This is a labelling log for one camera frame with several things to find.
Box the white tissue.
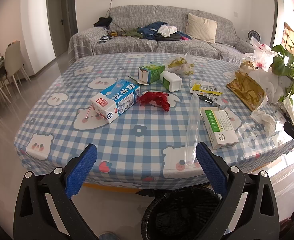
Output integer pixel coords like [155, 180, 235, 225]
[250, 110, 276, 137]

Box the white green pill box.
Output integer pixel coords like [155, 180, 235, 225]
[200, 107, 238, 150]

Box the gold tissue package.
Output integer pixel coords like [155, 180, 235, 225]
[226, 61, 268, 112]

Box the blue white milk carton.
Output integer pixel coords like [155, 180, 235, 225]
[90, 80, 141, 124]

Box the clear plastic tube case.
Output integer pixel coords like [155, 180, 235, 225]
[185, 94, 200, 166]

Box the yellow silver snack wrapper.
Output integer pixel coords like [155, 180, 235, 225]
[190, 81, 223, 106]

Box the red mesh net bag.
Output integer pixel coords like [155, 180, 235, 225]
[140, 92, 170, 112]

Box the white plastic medicine bottle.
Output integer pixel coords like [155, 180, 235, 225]
[159, 71, 182, 93]

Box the clear bag with yellow wrappers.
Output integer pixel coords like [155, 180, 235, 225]
[164, 53, 195, 76]

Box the green white medicine box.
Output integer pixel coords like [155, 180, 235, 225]
[129, 62, 165, 86]

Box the black item on sofa arm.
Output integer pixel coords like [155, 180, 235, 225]
[93, 16, 112, 29]

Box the black trash bin with liner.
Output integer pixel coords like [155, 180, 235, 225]
[141, 185, 222, 239]

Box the white plastic bag pile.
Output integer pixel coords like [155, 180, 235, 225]
[249, 69, 292, 104]

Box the green potted plant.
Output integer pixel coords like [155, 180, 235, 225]
[270, 44, 294, 105]

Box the white red plastic bag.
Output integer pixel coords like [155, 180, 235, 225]
[242, 37, 278, 71]

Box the blue checkered bear tablecloth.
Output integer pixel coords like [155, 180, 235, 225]
[14, 53, 294, 190]

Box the white round fan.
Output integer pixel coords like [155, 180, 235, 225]
[248, 30, 261, 42]

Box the beige striped cushion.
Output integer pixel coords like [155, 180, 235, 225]
[186, 13, 218, 43]

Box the grey covered sofa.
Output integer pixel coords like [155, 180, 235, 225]
[69, 5, 254, 64]

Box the grey interior door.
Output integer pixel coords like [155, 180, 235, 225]
[46, 0, 78, 57]

